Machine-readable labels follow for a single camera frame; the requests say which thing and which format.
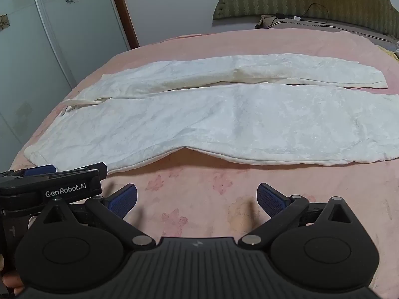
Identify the person's left hand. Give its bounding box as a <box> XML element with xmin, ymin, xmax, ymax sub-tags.
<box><xmin>0</xmin><ymin>253</ymin><xmax>25</xmax><ymax>297</ymax></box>

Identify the white towel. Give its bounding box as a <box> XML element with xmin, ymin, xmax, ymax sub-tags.
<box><xmin>24</xmin><ymin>54</ymin><xmax>399</xmax><ymax>173</ymax></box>

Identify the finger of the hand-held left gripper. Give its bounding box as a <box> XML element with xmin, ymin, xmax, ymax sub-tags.
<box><xmin>24</xmin><ymin>164</ymin><xmax>57</xmax><ymax>177</ymax></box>

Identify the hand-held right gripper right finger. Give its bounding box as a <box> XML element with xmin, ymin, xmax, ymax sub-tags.
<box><xmin>237</xmin><ymin>183</ymin><xmax>367</xmax><ymax>251</ymax></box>

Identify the black cable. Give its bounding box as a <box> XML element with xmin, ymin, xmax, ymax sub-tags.
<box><xmin>274</xmin><ymin>3</ymin><xmax>331</xmax><ymax>26</ymax></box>

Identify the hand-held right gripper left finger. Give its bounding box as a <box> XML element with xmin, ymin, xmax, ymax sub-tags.
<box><xmin>30</xmin><ymin>184</ymin><xmax>156</xmax><ymax>251</ymax></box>

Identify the brown wooden door frame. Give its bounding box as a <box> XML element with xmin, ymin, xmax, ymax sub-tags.
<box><xmin>107</xmin><ymin>0</ymin><xmax>140</xmax><ymax>50</ymax></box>

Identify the floral glass wardrobe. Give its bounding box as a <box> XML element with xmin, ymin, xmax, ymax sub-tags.
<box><xmin>0</xmin><ymin>0</ymin><xmax>131</xmax><ymax>175</ymax></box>

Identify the yellow cloth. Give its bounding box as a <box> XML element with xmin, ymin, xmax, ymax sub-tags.
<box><xmin>378</xmin><ymin>45</ymin><xmax>399</xmax><ymax>60</ymax></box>

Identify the grey-brown pillow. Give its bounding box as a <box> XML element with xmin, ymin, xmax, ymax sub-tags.
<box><xmin>255</xmin><ymin>14</ymin><xmax>399</xmax><ymax>49</ymax></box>

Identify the pink floral bed blanket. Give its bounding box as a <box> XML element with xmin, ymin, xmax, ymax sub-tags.
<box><xmin>8</xmin><ymin>24</ymin><xmax>399</xmax><ymax>299</ymax></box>

